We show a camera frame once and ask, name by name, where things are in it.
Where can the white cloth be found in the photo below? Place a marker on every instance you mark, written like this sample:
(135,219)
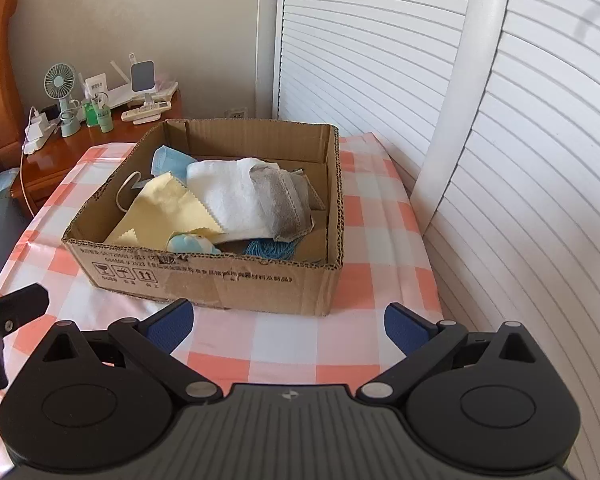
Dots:
(225,189)

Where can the white remote control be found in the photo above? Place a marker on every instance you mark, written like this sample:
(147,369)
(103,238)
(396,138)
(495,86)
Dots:
(146,113)

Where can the green mini desk fan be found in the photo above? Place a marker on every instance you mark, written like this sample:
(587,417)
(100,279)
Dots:
(59,82)

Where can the green sanitizer bottle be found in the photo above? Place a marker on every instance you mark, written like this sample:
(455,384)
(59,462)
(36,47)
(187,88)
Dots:
(89,113)

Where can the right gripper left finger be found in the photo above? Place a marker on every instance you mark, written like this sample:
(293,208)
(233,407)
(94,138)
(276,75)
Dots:
(169,327)

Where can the wall power socket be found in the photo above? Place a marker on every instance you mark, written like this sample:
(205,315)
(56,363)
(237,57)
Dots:
(237,113)

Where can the grey sachet pouch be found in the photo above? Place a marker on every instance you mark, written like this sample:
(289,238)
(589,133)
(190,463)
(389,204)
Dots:
(284,197)

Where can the white power strip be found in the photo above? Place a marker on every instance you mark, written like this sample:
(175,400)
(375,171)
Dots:
(38,131)

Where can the white wifi router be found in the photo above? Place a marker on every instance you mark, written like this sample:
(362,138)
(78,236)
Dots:
(124,94)

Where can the wooden nightstand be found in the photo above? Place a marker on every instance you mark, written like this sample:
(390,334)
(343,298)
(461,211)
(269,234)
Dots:
(42,172)

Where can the phone stand with mirror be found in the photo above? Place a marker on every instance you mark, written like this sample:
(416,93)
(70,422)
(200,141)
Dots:
(143,78)

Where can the brown cardboard box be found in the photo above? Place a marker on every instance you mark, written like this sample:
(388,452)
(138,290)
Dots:
(170,274)

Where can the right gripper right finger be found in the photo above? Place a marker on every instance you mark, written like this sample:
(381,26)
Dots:
(408,330)

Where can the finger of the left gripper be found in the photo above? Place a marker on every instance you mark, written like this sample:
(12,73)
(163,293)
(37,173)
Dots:
(22,306)

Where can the yellow lens cloth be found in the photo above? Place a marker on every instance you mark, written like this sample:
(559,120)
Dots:
(164,208)

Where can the blue face mask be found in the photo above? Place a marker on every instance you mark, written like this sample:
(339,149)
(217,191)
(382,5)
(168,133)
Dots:
(166,160)

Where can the white louvered closet door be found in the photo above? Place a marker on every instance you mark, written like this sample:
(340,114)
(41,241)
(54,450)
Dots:
(490,110)

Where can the pink checkered tablecloth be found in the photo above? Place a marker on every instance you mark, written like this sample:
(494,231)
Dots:
(244,330)

